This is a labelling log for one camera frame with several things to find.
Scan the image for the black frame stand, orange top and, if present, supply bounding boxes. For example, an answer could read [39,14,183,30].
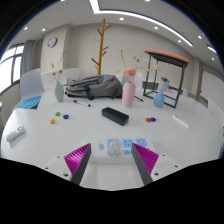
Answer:
[142,49,191,109]

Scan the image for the window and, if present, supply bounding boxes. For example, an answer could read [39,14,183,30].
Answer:
[0,43,25,94]

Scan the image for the white power strip, blue sockets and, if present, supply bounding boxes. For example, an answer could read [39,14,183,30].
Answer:
[83,137,158,164]

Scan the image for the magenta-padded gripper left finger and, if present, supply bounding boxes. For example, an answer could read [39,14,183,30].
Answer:
[42,143,92,186]

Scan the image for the wooden coat rack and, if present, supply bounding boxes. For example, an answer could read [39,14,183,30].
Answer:
[90,18,113,76]

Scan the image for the short ceiling light strip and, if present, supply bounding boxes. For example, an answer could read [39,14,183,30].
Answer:
[206,44,219,55]

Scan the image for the round ceiling spot lights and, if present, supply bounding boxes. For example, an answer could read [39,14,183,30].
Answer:
[23,0,204,44]

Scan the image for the black and white marker pen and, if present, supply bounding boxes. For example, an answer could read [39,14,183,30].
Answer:
[73,99,92,108]

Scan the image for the white remote control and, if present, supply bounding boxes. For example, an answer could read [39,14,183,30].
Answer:
[5,125,27,143]

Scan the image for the pink vase with flowers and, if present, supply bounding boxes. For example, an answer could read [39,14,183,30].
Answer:
[115,49,148,108]

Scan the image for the round wall clock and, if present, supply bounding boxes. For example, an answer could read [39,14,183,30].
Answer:
[46,36,58,49]

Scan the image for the grey curtain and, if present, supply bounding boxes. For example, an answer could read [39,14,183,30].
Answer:
[19,39,36,78]

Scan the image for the green vase with dried stems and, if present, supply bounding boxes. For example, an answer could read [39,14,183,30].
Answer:
[50,50,67,103]

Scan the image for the black rectangular case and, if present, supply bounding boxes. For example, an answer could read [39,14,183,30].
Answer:
[101,106,130,127]

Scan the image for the white bar-shaped device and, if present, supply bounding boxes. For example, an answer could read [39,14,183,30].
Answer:
[171,114,191,130]

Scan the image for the white chair with blue cushion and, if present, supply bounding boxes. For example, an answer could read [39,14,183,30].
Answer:
[12,68,45,112]

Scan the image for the long ceiling light strip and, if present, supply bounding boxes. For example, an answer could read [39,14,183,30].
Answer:
[88,0,194,48]

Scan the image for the white wall board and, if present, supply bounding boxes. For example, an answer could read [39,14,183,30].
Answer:
[199,70,224,111]

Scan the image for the grey backpack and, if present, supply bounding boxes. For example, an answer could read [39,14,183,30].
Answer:
[64,73,124,100]

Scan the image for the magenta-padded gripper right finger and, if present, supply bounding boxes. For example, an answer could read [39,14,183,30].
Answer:
[131,143,183,186]

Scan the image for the blue vase with dried stems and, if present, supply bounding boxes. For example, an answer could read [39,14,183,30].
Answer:
[146,62,171,108]

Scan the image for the plain white chair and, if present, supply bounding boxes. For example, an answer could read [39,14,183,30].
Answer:
[121,71,144,89]

